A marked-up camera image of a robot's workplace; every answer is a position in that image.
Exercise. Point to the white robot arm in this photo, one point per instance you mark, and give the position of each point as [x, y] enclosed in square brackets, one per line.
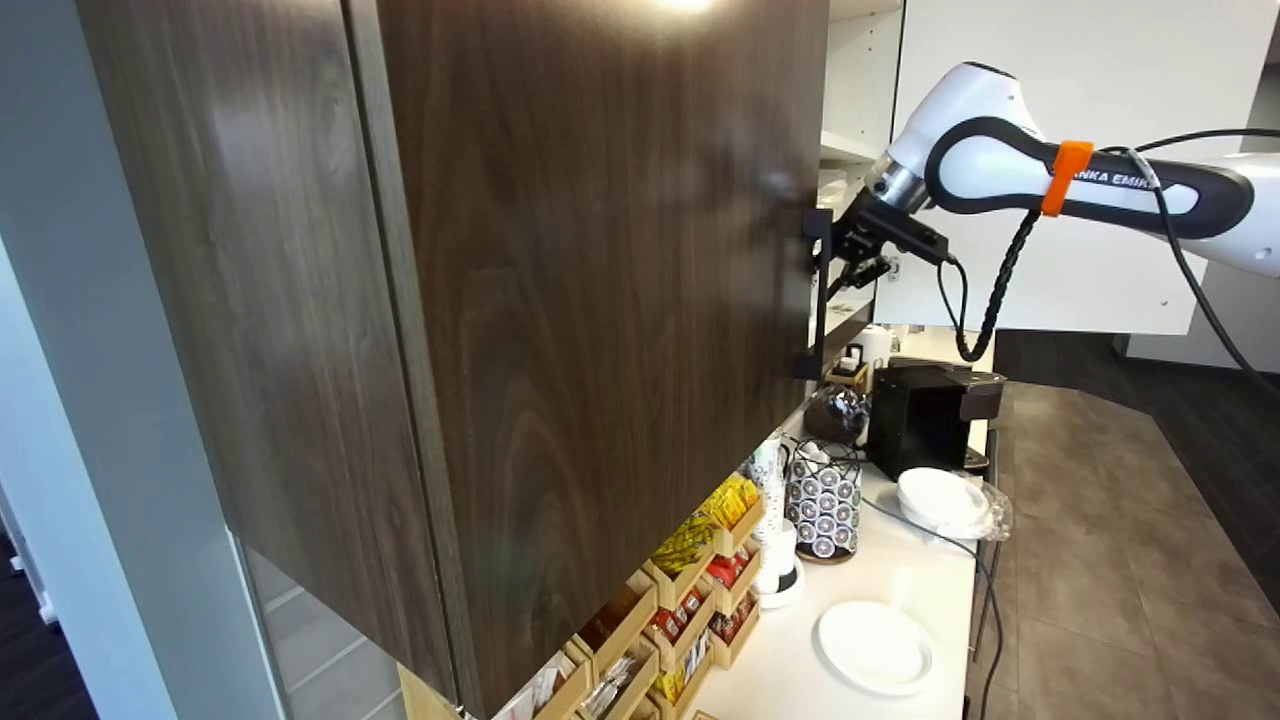
[1065, 160]

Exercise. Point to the white bottle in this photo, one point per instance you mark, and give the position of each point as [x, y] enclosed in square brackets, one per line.
[774, 533]

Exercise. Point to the black-white patterned container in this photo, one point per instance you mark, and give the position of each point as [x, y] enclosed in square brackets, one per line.
[820, 504]

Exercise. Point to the white round plate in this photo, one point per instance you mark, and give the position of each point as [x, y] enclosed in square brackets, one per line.
[872, 647]

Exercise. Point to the black coffee machine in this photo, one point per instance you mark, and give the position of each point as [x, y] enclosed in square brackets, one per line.
[920, 413]

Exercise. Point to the wooden tea bag organizer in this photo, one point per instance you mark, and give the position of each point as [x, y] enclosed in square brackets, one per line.
[667, 621]

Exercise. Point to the grey-brown floor rug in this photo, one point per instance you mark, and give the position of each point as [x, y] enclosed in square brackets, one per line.
[1133, 561]

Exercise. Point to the plastic-wrapped white bowls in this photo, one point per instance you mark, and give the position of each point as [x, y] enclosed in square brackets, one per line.
[951, 504]

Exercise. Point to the dark wood wall cabinet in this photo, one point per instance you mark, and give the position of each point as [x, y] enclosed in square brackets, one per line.
[252, 334]

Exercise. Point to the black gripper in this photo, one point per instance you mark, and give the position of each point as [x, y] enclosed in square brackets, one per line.
[891, 232]

